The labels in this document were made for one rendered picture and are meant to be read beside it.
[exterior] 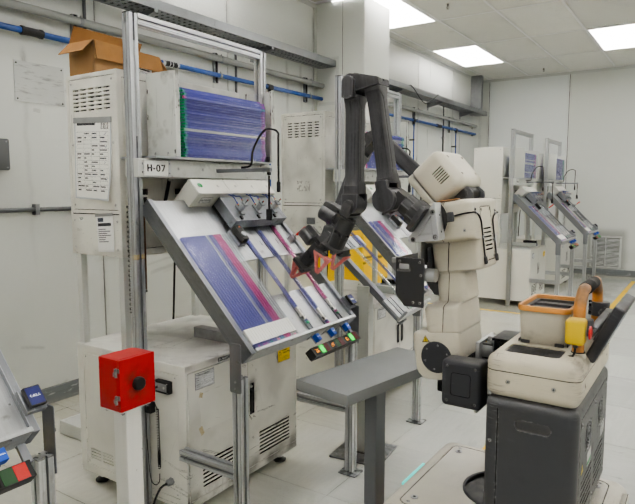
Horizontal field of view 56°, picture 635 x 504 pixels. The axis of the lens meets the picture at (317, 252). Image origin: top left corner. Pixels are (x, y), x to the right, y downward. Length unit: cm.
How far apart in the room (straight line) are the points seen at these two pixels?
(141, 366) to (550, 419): 116
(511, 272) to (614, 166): 337
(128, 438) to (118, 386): 18
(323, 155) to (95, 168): 147
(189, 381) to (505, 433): 113
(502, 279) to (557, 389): 514
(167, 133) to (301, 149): 138
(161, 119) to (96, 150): 30
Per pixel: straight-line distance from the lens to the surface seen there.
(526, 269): 674
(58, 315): 389
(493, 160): 680
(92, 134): 254
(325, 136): 352
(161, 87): 241
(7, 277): 370
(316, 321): 238
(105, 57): 262
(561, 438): 177
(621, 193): 964
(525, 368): 173
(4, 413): 156
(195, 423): 236
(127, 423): 191
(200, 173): 248
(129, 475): 197
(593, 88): 981
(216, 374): 239
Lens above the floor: 127
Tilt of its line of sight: 6 degrees down
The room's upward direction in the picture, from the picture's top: straight up
